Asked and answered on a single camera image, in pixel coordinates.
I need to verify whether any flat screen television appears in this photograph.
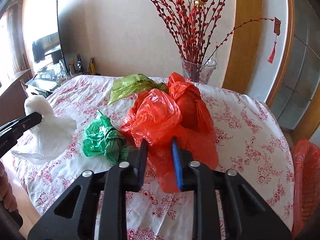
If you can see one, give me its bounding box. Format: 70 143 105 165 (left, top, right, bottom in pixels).
31 0 68 75

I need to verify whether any frosted glass sliding door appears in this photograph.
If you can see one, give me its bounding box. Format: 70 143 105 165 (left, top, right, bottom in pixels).
271 0 319 131

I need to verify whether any red fu tassel ornament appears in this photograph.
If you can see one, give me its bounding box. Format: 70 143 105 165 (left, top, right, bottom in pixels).
267 17 281 64

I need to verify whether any large red plastic bag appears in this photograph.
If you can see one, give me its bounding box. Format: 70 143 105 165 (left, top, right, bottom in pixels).
120 89 219 193

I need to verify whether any white foam wrap bag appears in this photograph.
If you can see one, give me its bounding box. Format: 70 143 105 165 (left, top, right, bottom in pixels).
11 95 77 165

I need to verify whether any glass tv stand clutter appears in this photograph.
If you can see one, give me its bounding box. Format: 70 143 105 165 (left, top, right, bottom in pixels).
22 54 101 98

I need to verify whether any red bin liner bag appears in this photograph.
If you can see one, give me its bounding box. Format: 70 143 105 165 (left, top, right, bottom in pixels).
291 139 319 239

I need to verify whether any glass vase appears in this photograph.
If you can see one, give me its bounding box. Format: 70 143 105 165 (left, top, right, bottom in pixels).
182 57 217 85

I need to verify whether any small red knotted bag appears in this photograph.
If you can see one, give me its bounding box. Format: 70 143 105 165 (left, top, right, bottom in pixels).
168 72 215 134

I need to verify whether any floral white red tablecloth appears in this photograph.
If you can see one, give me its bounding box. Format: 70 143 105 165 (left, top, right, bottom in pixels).
2 75 295 239

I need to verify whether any red berry branch bouquet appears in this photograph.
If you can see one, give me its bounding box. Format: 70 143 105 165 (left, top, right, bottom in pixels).
125 0 276 66

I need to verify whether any dark green plastic bag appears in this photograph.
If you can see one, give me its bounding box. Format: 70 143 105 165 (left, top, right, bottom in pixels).
82 111 135 165

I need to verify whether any person's left hand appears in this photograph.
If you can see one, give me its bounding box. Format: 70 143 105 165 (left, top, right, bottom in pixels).
0 162 17 212

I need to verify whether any light green paw-print bag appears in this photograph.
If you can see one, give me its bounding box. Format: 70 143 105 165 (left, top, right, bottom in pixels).
108 74 169 105

